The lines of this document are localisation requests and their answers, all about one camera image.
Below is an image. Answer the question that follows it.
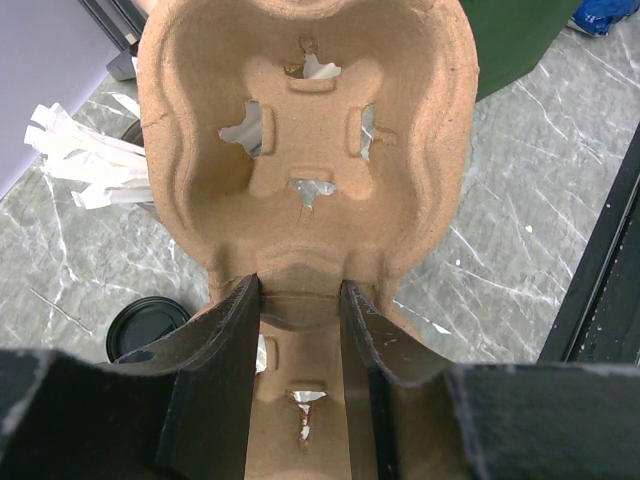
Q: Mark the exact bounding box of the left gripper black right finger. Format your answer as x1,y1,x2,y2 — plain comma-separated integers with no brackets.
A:
340,281,639,479

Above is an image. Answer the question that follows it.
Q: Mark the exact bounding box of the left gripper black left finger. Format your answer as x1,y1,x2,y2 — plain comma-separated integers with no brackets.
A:
1,275,260,479

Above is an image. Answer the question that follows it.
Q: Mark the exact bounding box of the brown two-cup carrier tray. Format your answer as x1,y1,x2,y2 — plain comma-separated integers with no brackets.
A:
138,1,479,479

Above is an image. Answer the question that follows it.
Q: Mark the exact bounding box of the green paper gift bag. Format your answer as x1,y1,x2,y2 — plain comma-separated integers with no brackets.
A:
461,0,581,101

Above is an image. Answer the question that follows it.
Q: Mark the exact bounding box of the blue Doritos chip bag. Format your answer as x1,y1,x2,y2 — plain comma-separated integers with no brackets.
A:
567,0,639,37

